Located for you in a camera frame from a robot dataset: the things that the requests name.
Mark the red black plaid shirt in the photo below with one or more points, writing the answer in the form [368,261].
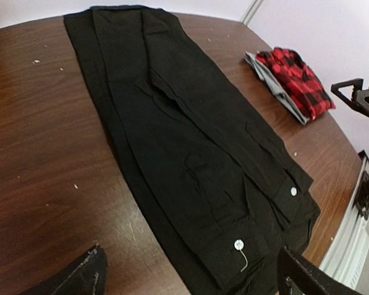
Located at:
[298,80]

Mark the black long sleeve shirt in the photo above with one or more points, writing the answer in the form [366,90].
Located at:
[214,181]

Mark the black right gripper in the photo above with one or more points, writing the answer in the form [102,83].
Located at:
[359,100]

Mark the grey folded shirt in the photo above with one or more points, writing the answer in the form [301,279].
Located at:
[266,76]

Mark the aluminium right corner post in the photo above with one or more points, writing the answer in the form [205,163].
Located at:
[250,11]

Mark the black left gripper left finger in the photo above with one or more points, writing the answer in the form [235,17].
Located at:
[85,275]

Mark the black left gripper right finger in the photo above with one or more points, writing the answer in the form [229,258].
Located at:
[296,272]

